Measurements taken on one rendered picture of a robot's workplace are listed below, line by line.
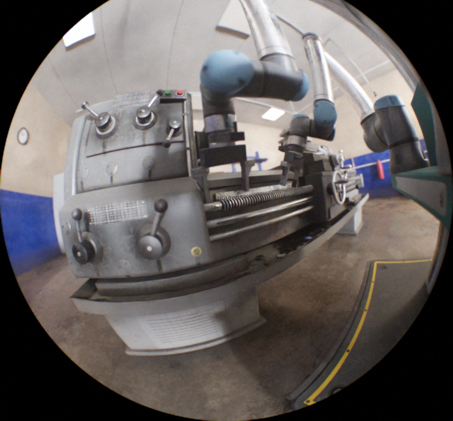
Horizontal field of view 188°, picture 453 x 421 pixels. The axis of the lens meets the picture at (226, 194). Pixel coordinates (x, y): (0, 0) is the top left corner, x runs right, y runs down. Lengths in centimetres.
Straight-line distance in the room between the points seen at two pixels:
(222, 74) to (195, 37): 262
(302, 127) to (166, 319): 102
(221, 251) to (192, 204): 30
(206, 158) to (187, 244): 24
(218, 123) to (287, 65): 22
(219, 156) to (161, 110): 38
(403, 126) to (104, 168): 106
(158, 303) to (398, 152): 90
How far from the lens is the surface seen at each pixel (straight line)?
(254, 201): 56
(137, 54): 307
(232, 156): 39
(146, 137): 58
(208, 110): 37
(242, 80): 26
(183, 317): 67
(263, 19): 45
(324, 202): 86
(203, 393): 77
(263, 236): 71
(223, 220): 50
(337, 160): 99
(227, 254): 64
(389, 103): 62
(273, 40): 38
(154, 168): 54
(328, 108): 56
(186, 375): 82
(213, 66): 26
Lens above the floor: 73
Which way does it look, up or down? 2 degrees up
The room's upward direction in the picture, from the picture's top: 9 degrees counter-clockwise
